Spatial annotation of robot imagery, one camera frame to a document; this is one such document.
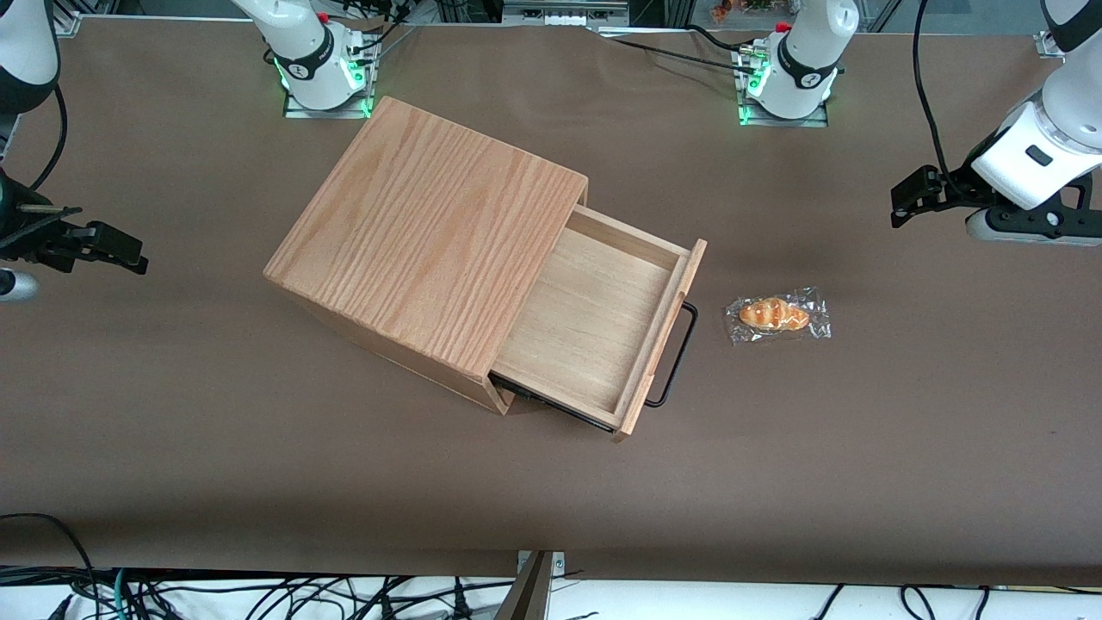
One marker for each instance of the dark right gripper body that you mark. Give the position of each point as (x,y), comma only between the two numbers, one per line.
(17,231)

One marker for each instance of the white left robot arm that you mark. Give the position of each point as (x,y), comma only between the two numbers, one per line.
(1072,95)

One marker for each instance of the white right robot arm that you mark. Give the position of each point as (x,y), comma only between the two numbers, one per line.
(301,43)

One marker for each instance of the oak wooden drawer cabinet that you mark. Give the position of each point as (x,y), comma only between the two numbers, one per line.
(430,241)

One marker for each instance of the aluminium corner profile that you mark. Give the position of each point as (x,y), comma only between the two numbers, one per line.
(1050,45)
(67,19)

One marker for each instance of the bread roll in clear wrapper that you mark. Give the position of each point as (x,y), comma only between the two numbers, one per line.
(775,314)

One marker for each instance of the dark teal round object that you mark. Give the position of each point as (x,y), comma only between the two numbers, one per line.
(119,594)

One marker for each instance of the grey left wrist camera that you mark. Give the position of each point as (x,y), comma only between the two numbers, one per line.
(986,226)

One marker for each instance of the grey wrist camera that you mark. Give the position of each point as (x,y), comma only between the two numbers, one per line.
(986,226)
(15,286)

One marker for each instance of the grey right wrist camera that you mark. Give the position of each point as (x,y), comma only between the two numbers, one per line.
(15,286)

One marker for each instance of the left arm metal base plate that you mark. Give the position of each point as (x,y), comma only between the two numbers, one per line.
(814,119)

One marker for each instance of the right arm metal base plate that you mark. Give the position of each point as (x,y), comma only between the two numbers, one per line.
(301,112)

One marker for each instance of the aluminium frame rail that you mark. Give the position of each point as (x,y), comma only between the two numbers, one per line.
(560,12)

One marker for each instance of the small metal bracket plate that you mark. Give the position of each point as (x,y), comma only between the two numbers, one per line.
(557,564)

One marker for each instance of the brown wedge post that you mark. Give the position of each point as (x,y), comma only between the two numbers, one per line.
(527,594)

